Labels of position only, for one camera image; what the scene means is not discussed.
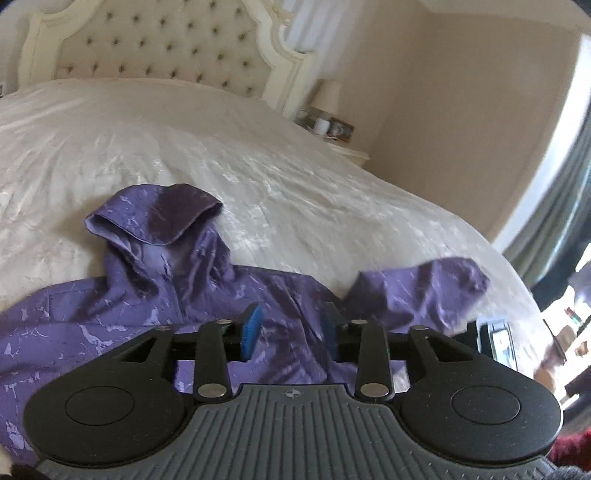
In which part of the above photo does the purple patterned hooded jacket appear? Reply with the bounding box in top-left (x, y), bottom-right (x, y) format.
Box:
top-left (1, 184), bottom-right (490, 464)

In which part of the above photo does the grey curtain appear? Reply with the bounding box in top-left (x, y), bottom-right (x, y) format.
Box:
top-left (504, 119), bottom-right (590, 289)

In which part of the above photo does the cream satin bedspread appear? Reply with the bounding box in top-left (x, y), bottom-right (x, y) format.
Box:
top-left (1, 79), bottom-right (547, 376)

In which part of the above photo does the right cream nightstand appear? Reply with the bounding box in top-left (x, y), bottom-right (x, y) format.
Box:
top-left (295, 109), bottom-right (370, 168)

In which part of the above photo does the right bedside lamp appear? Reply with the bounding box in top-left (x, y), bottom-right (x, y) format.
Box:
top-left (310, 79), bottom-right (342, 137)

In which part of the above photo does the cream tufted headboard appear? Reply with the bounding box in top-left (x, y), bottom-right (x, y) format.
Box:
top-left (18, 0), bottom-right (315, 118)

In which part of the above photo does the picture frame on nightstand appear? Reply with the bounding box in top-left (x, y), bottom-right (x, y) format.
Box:
top-left (327, 118), bottom-right (355, 143)

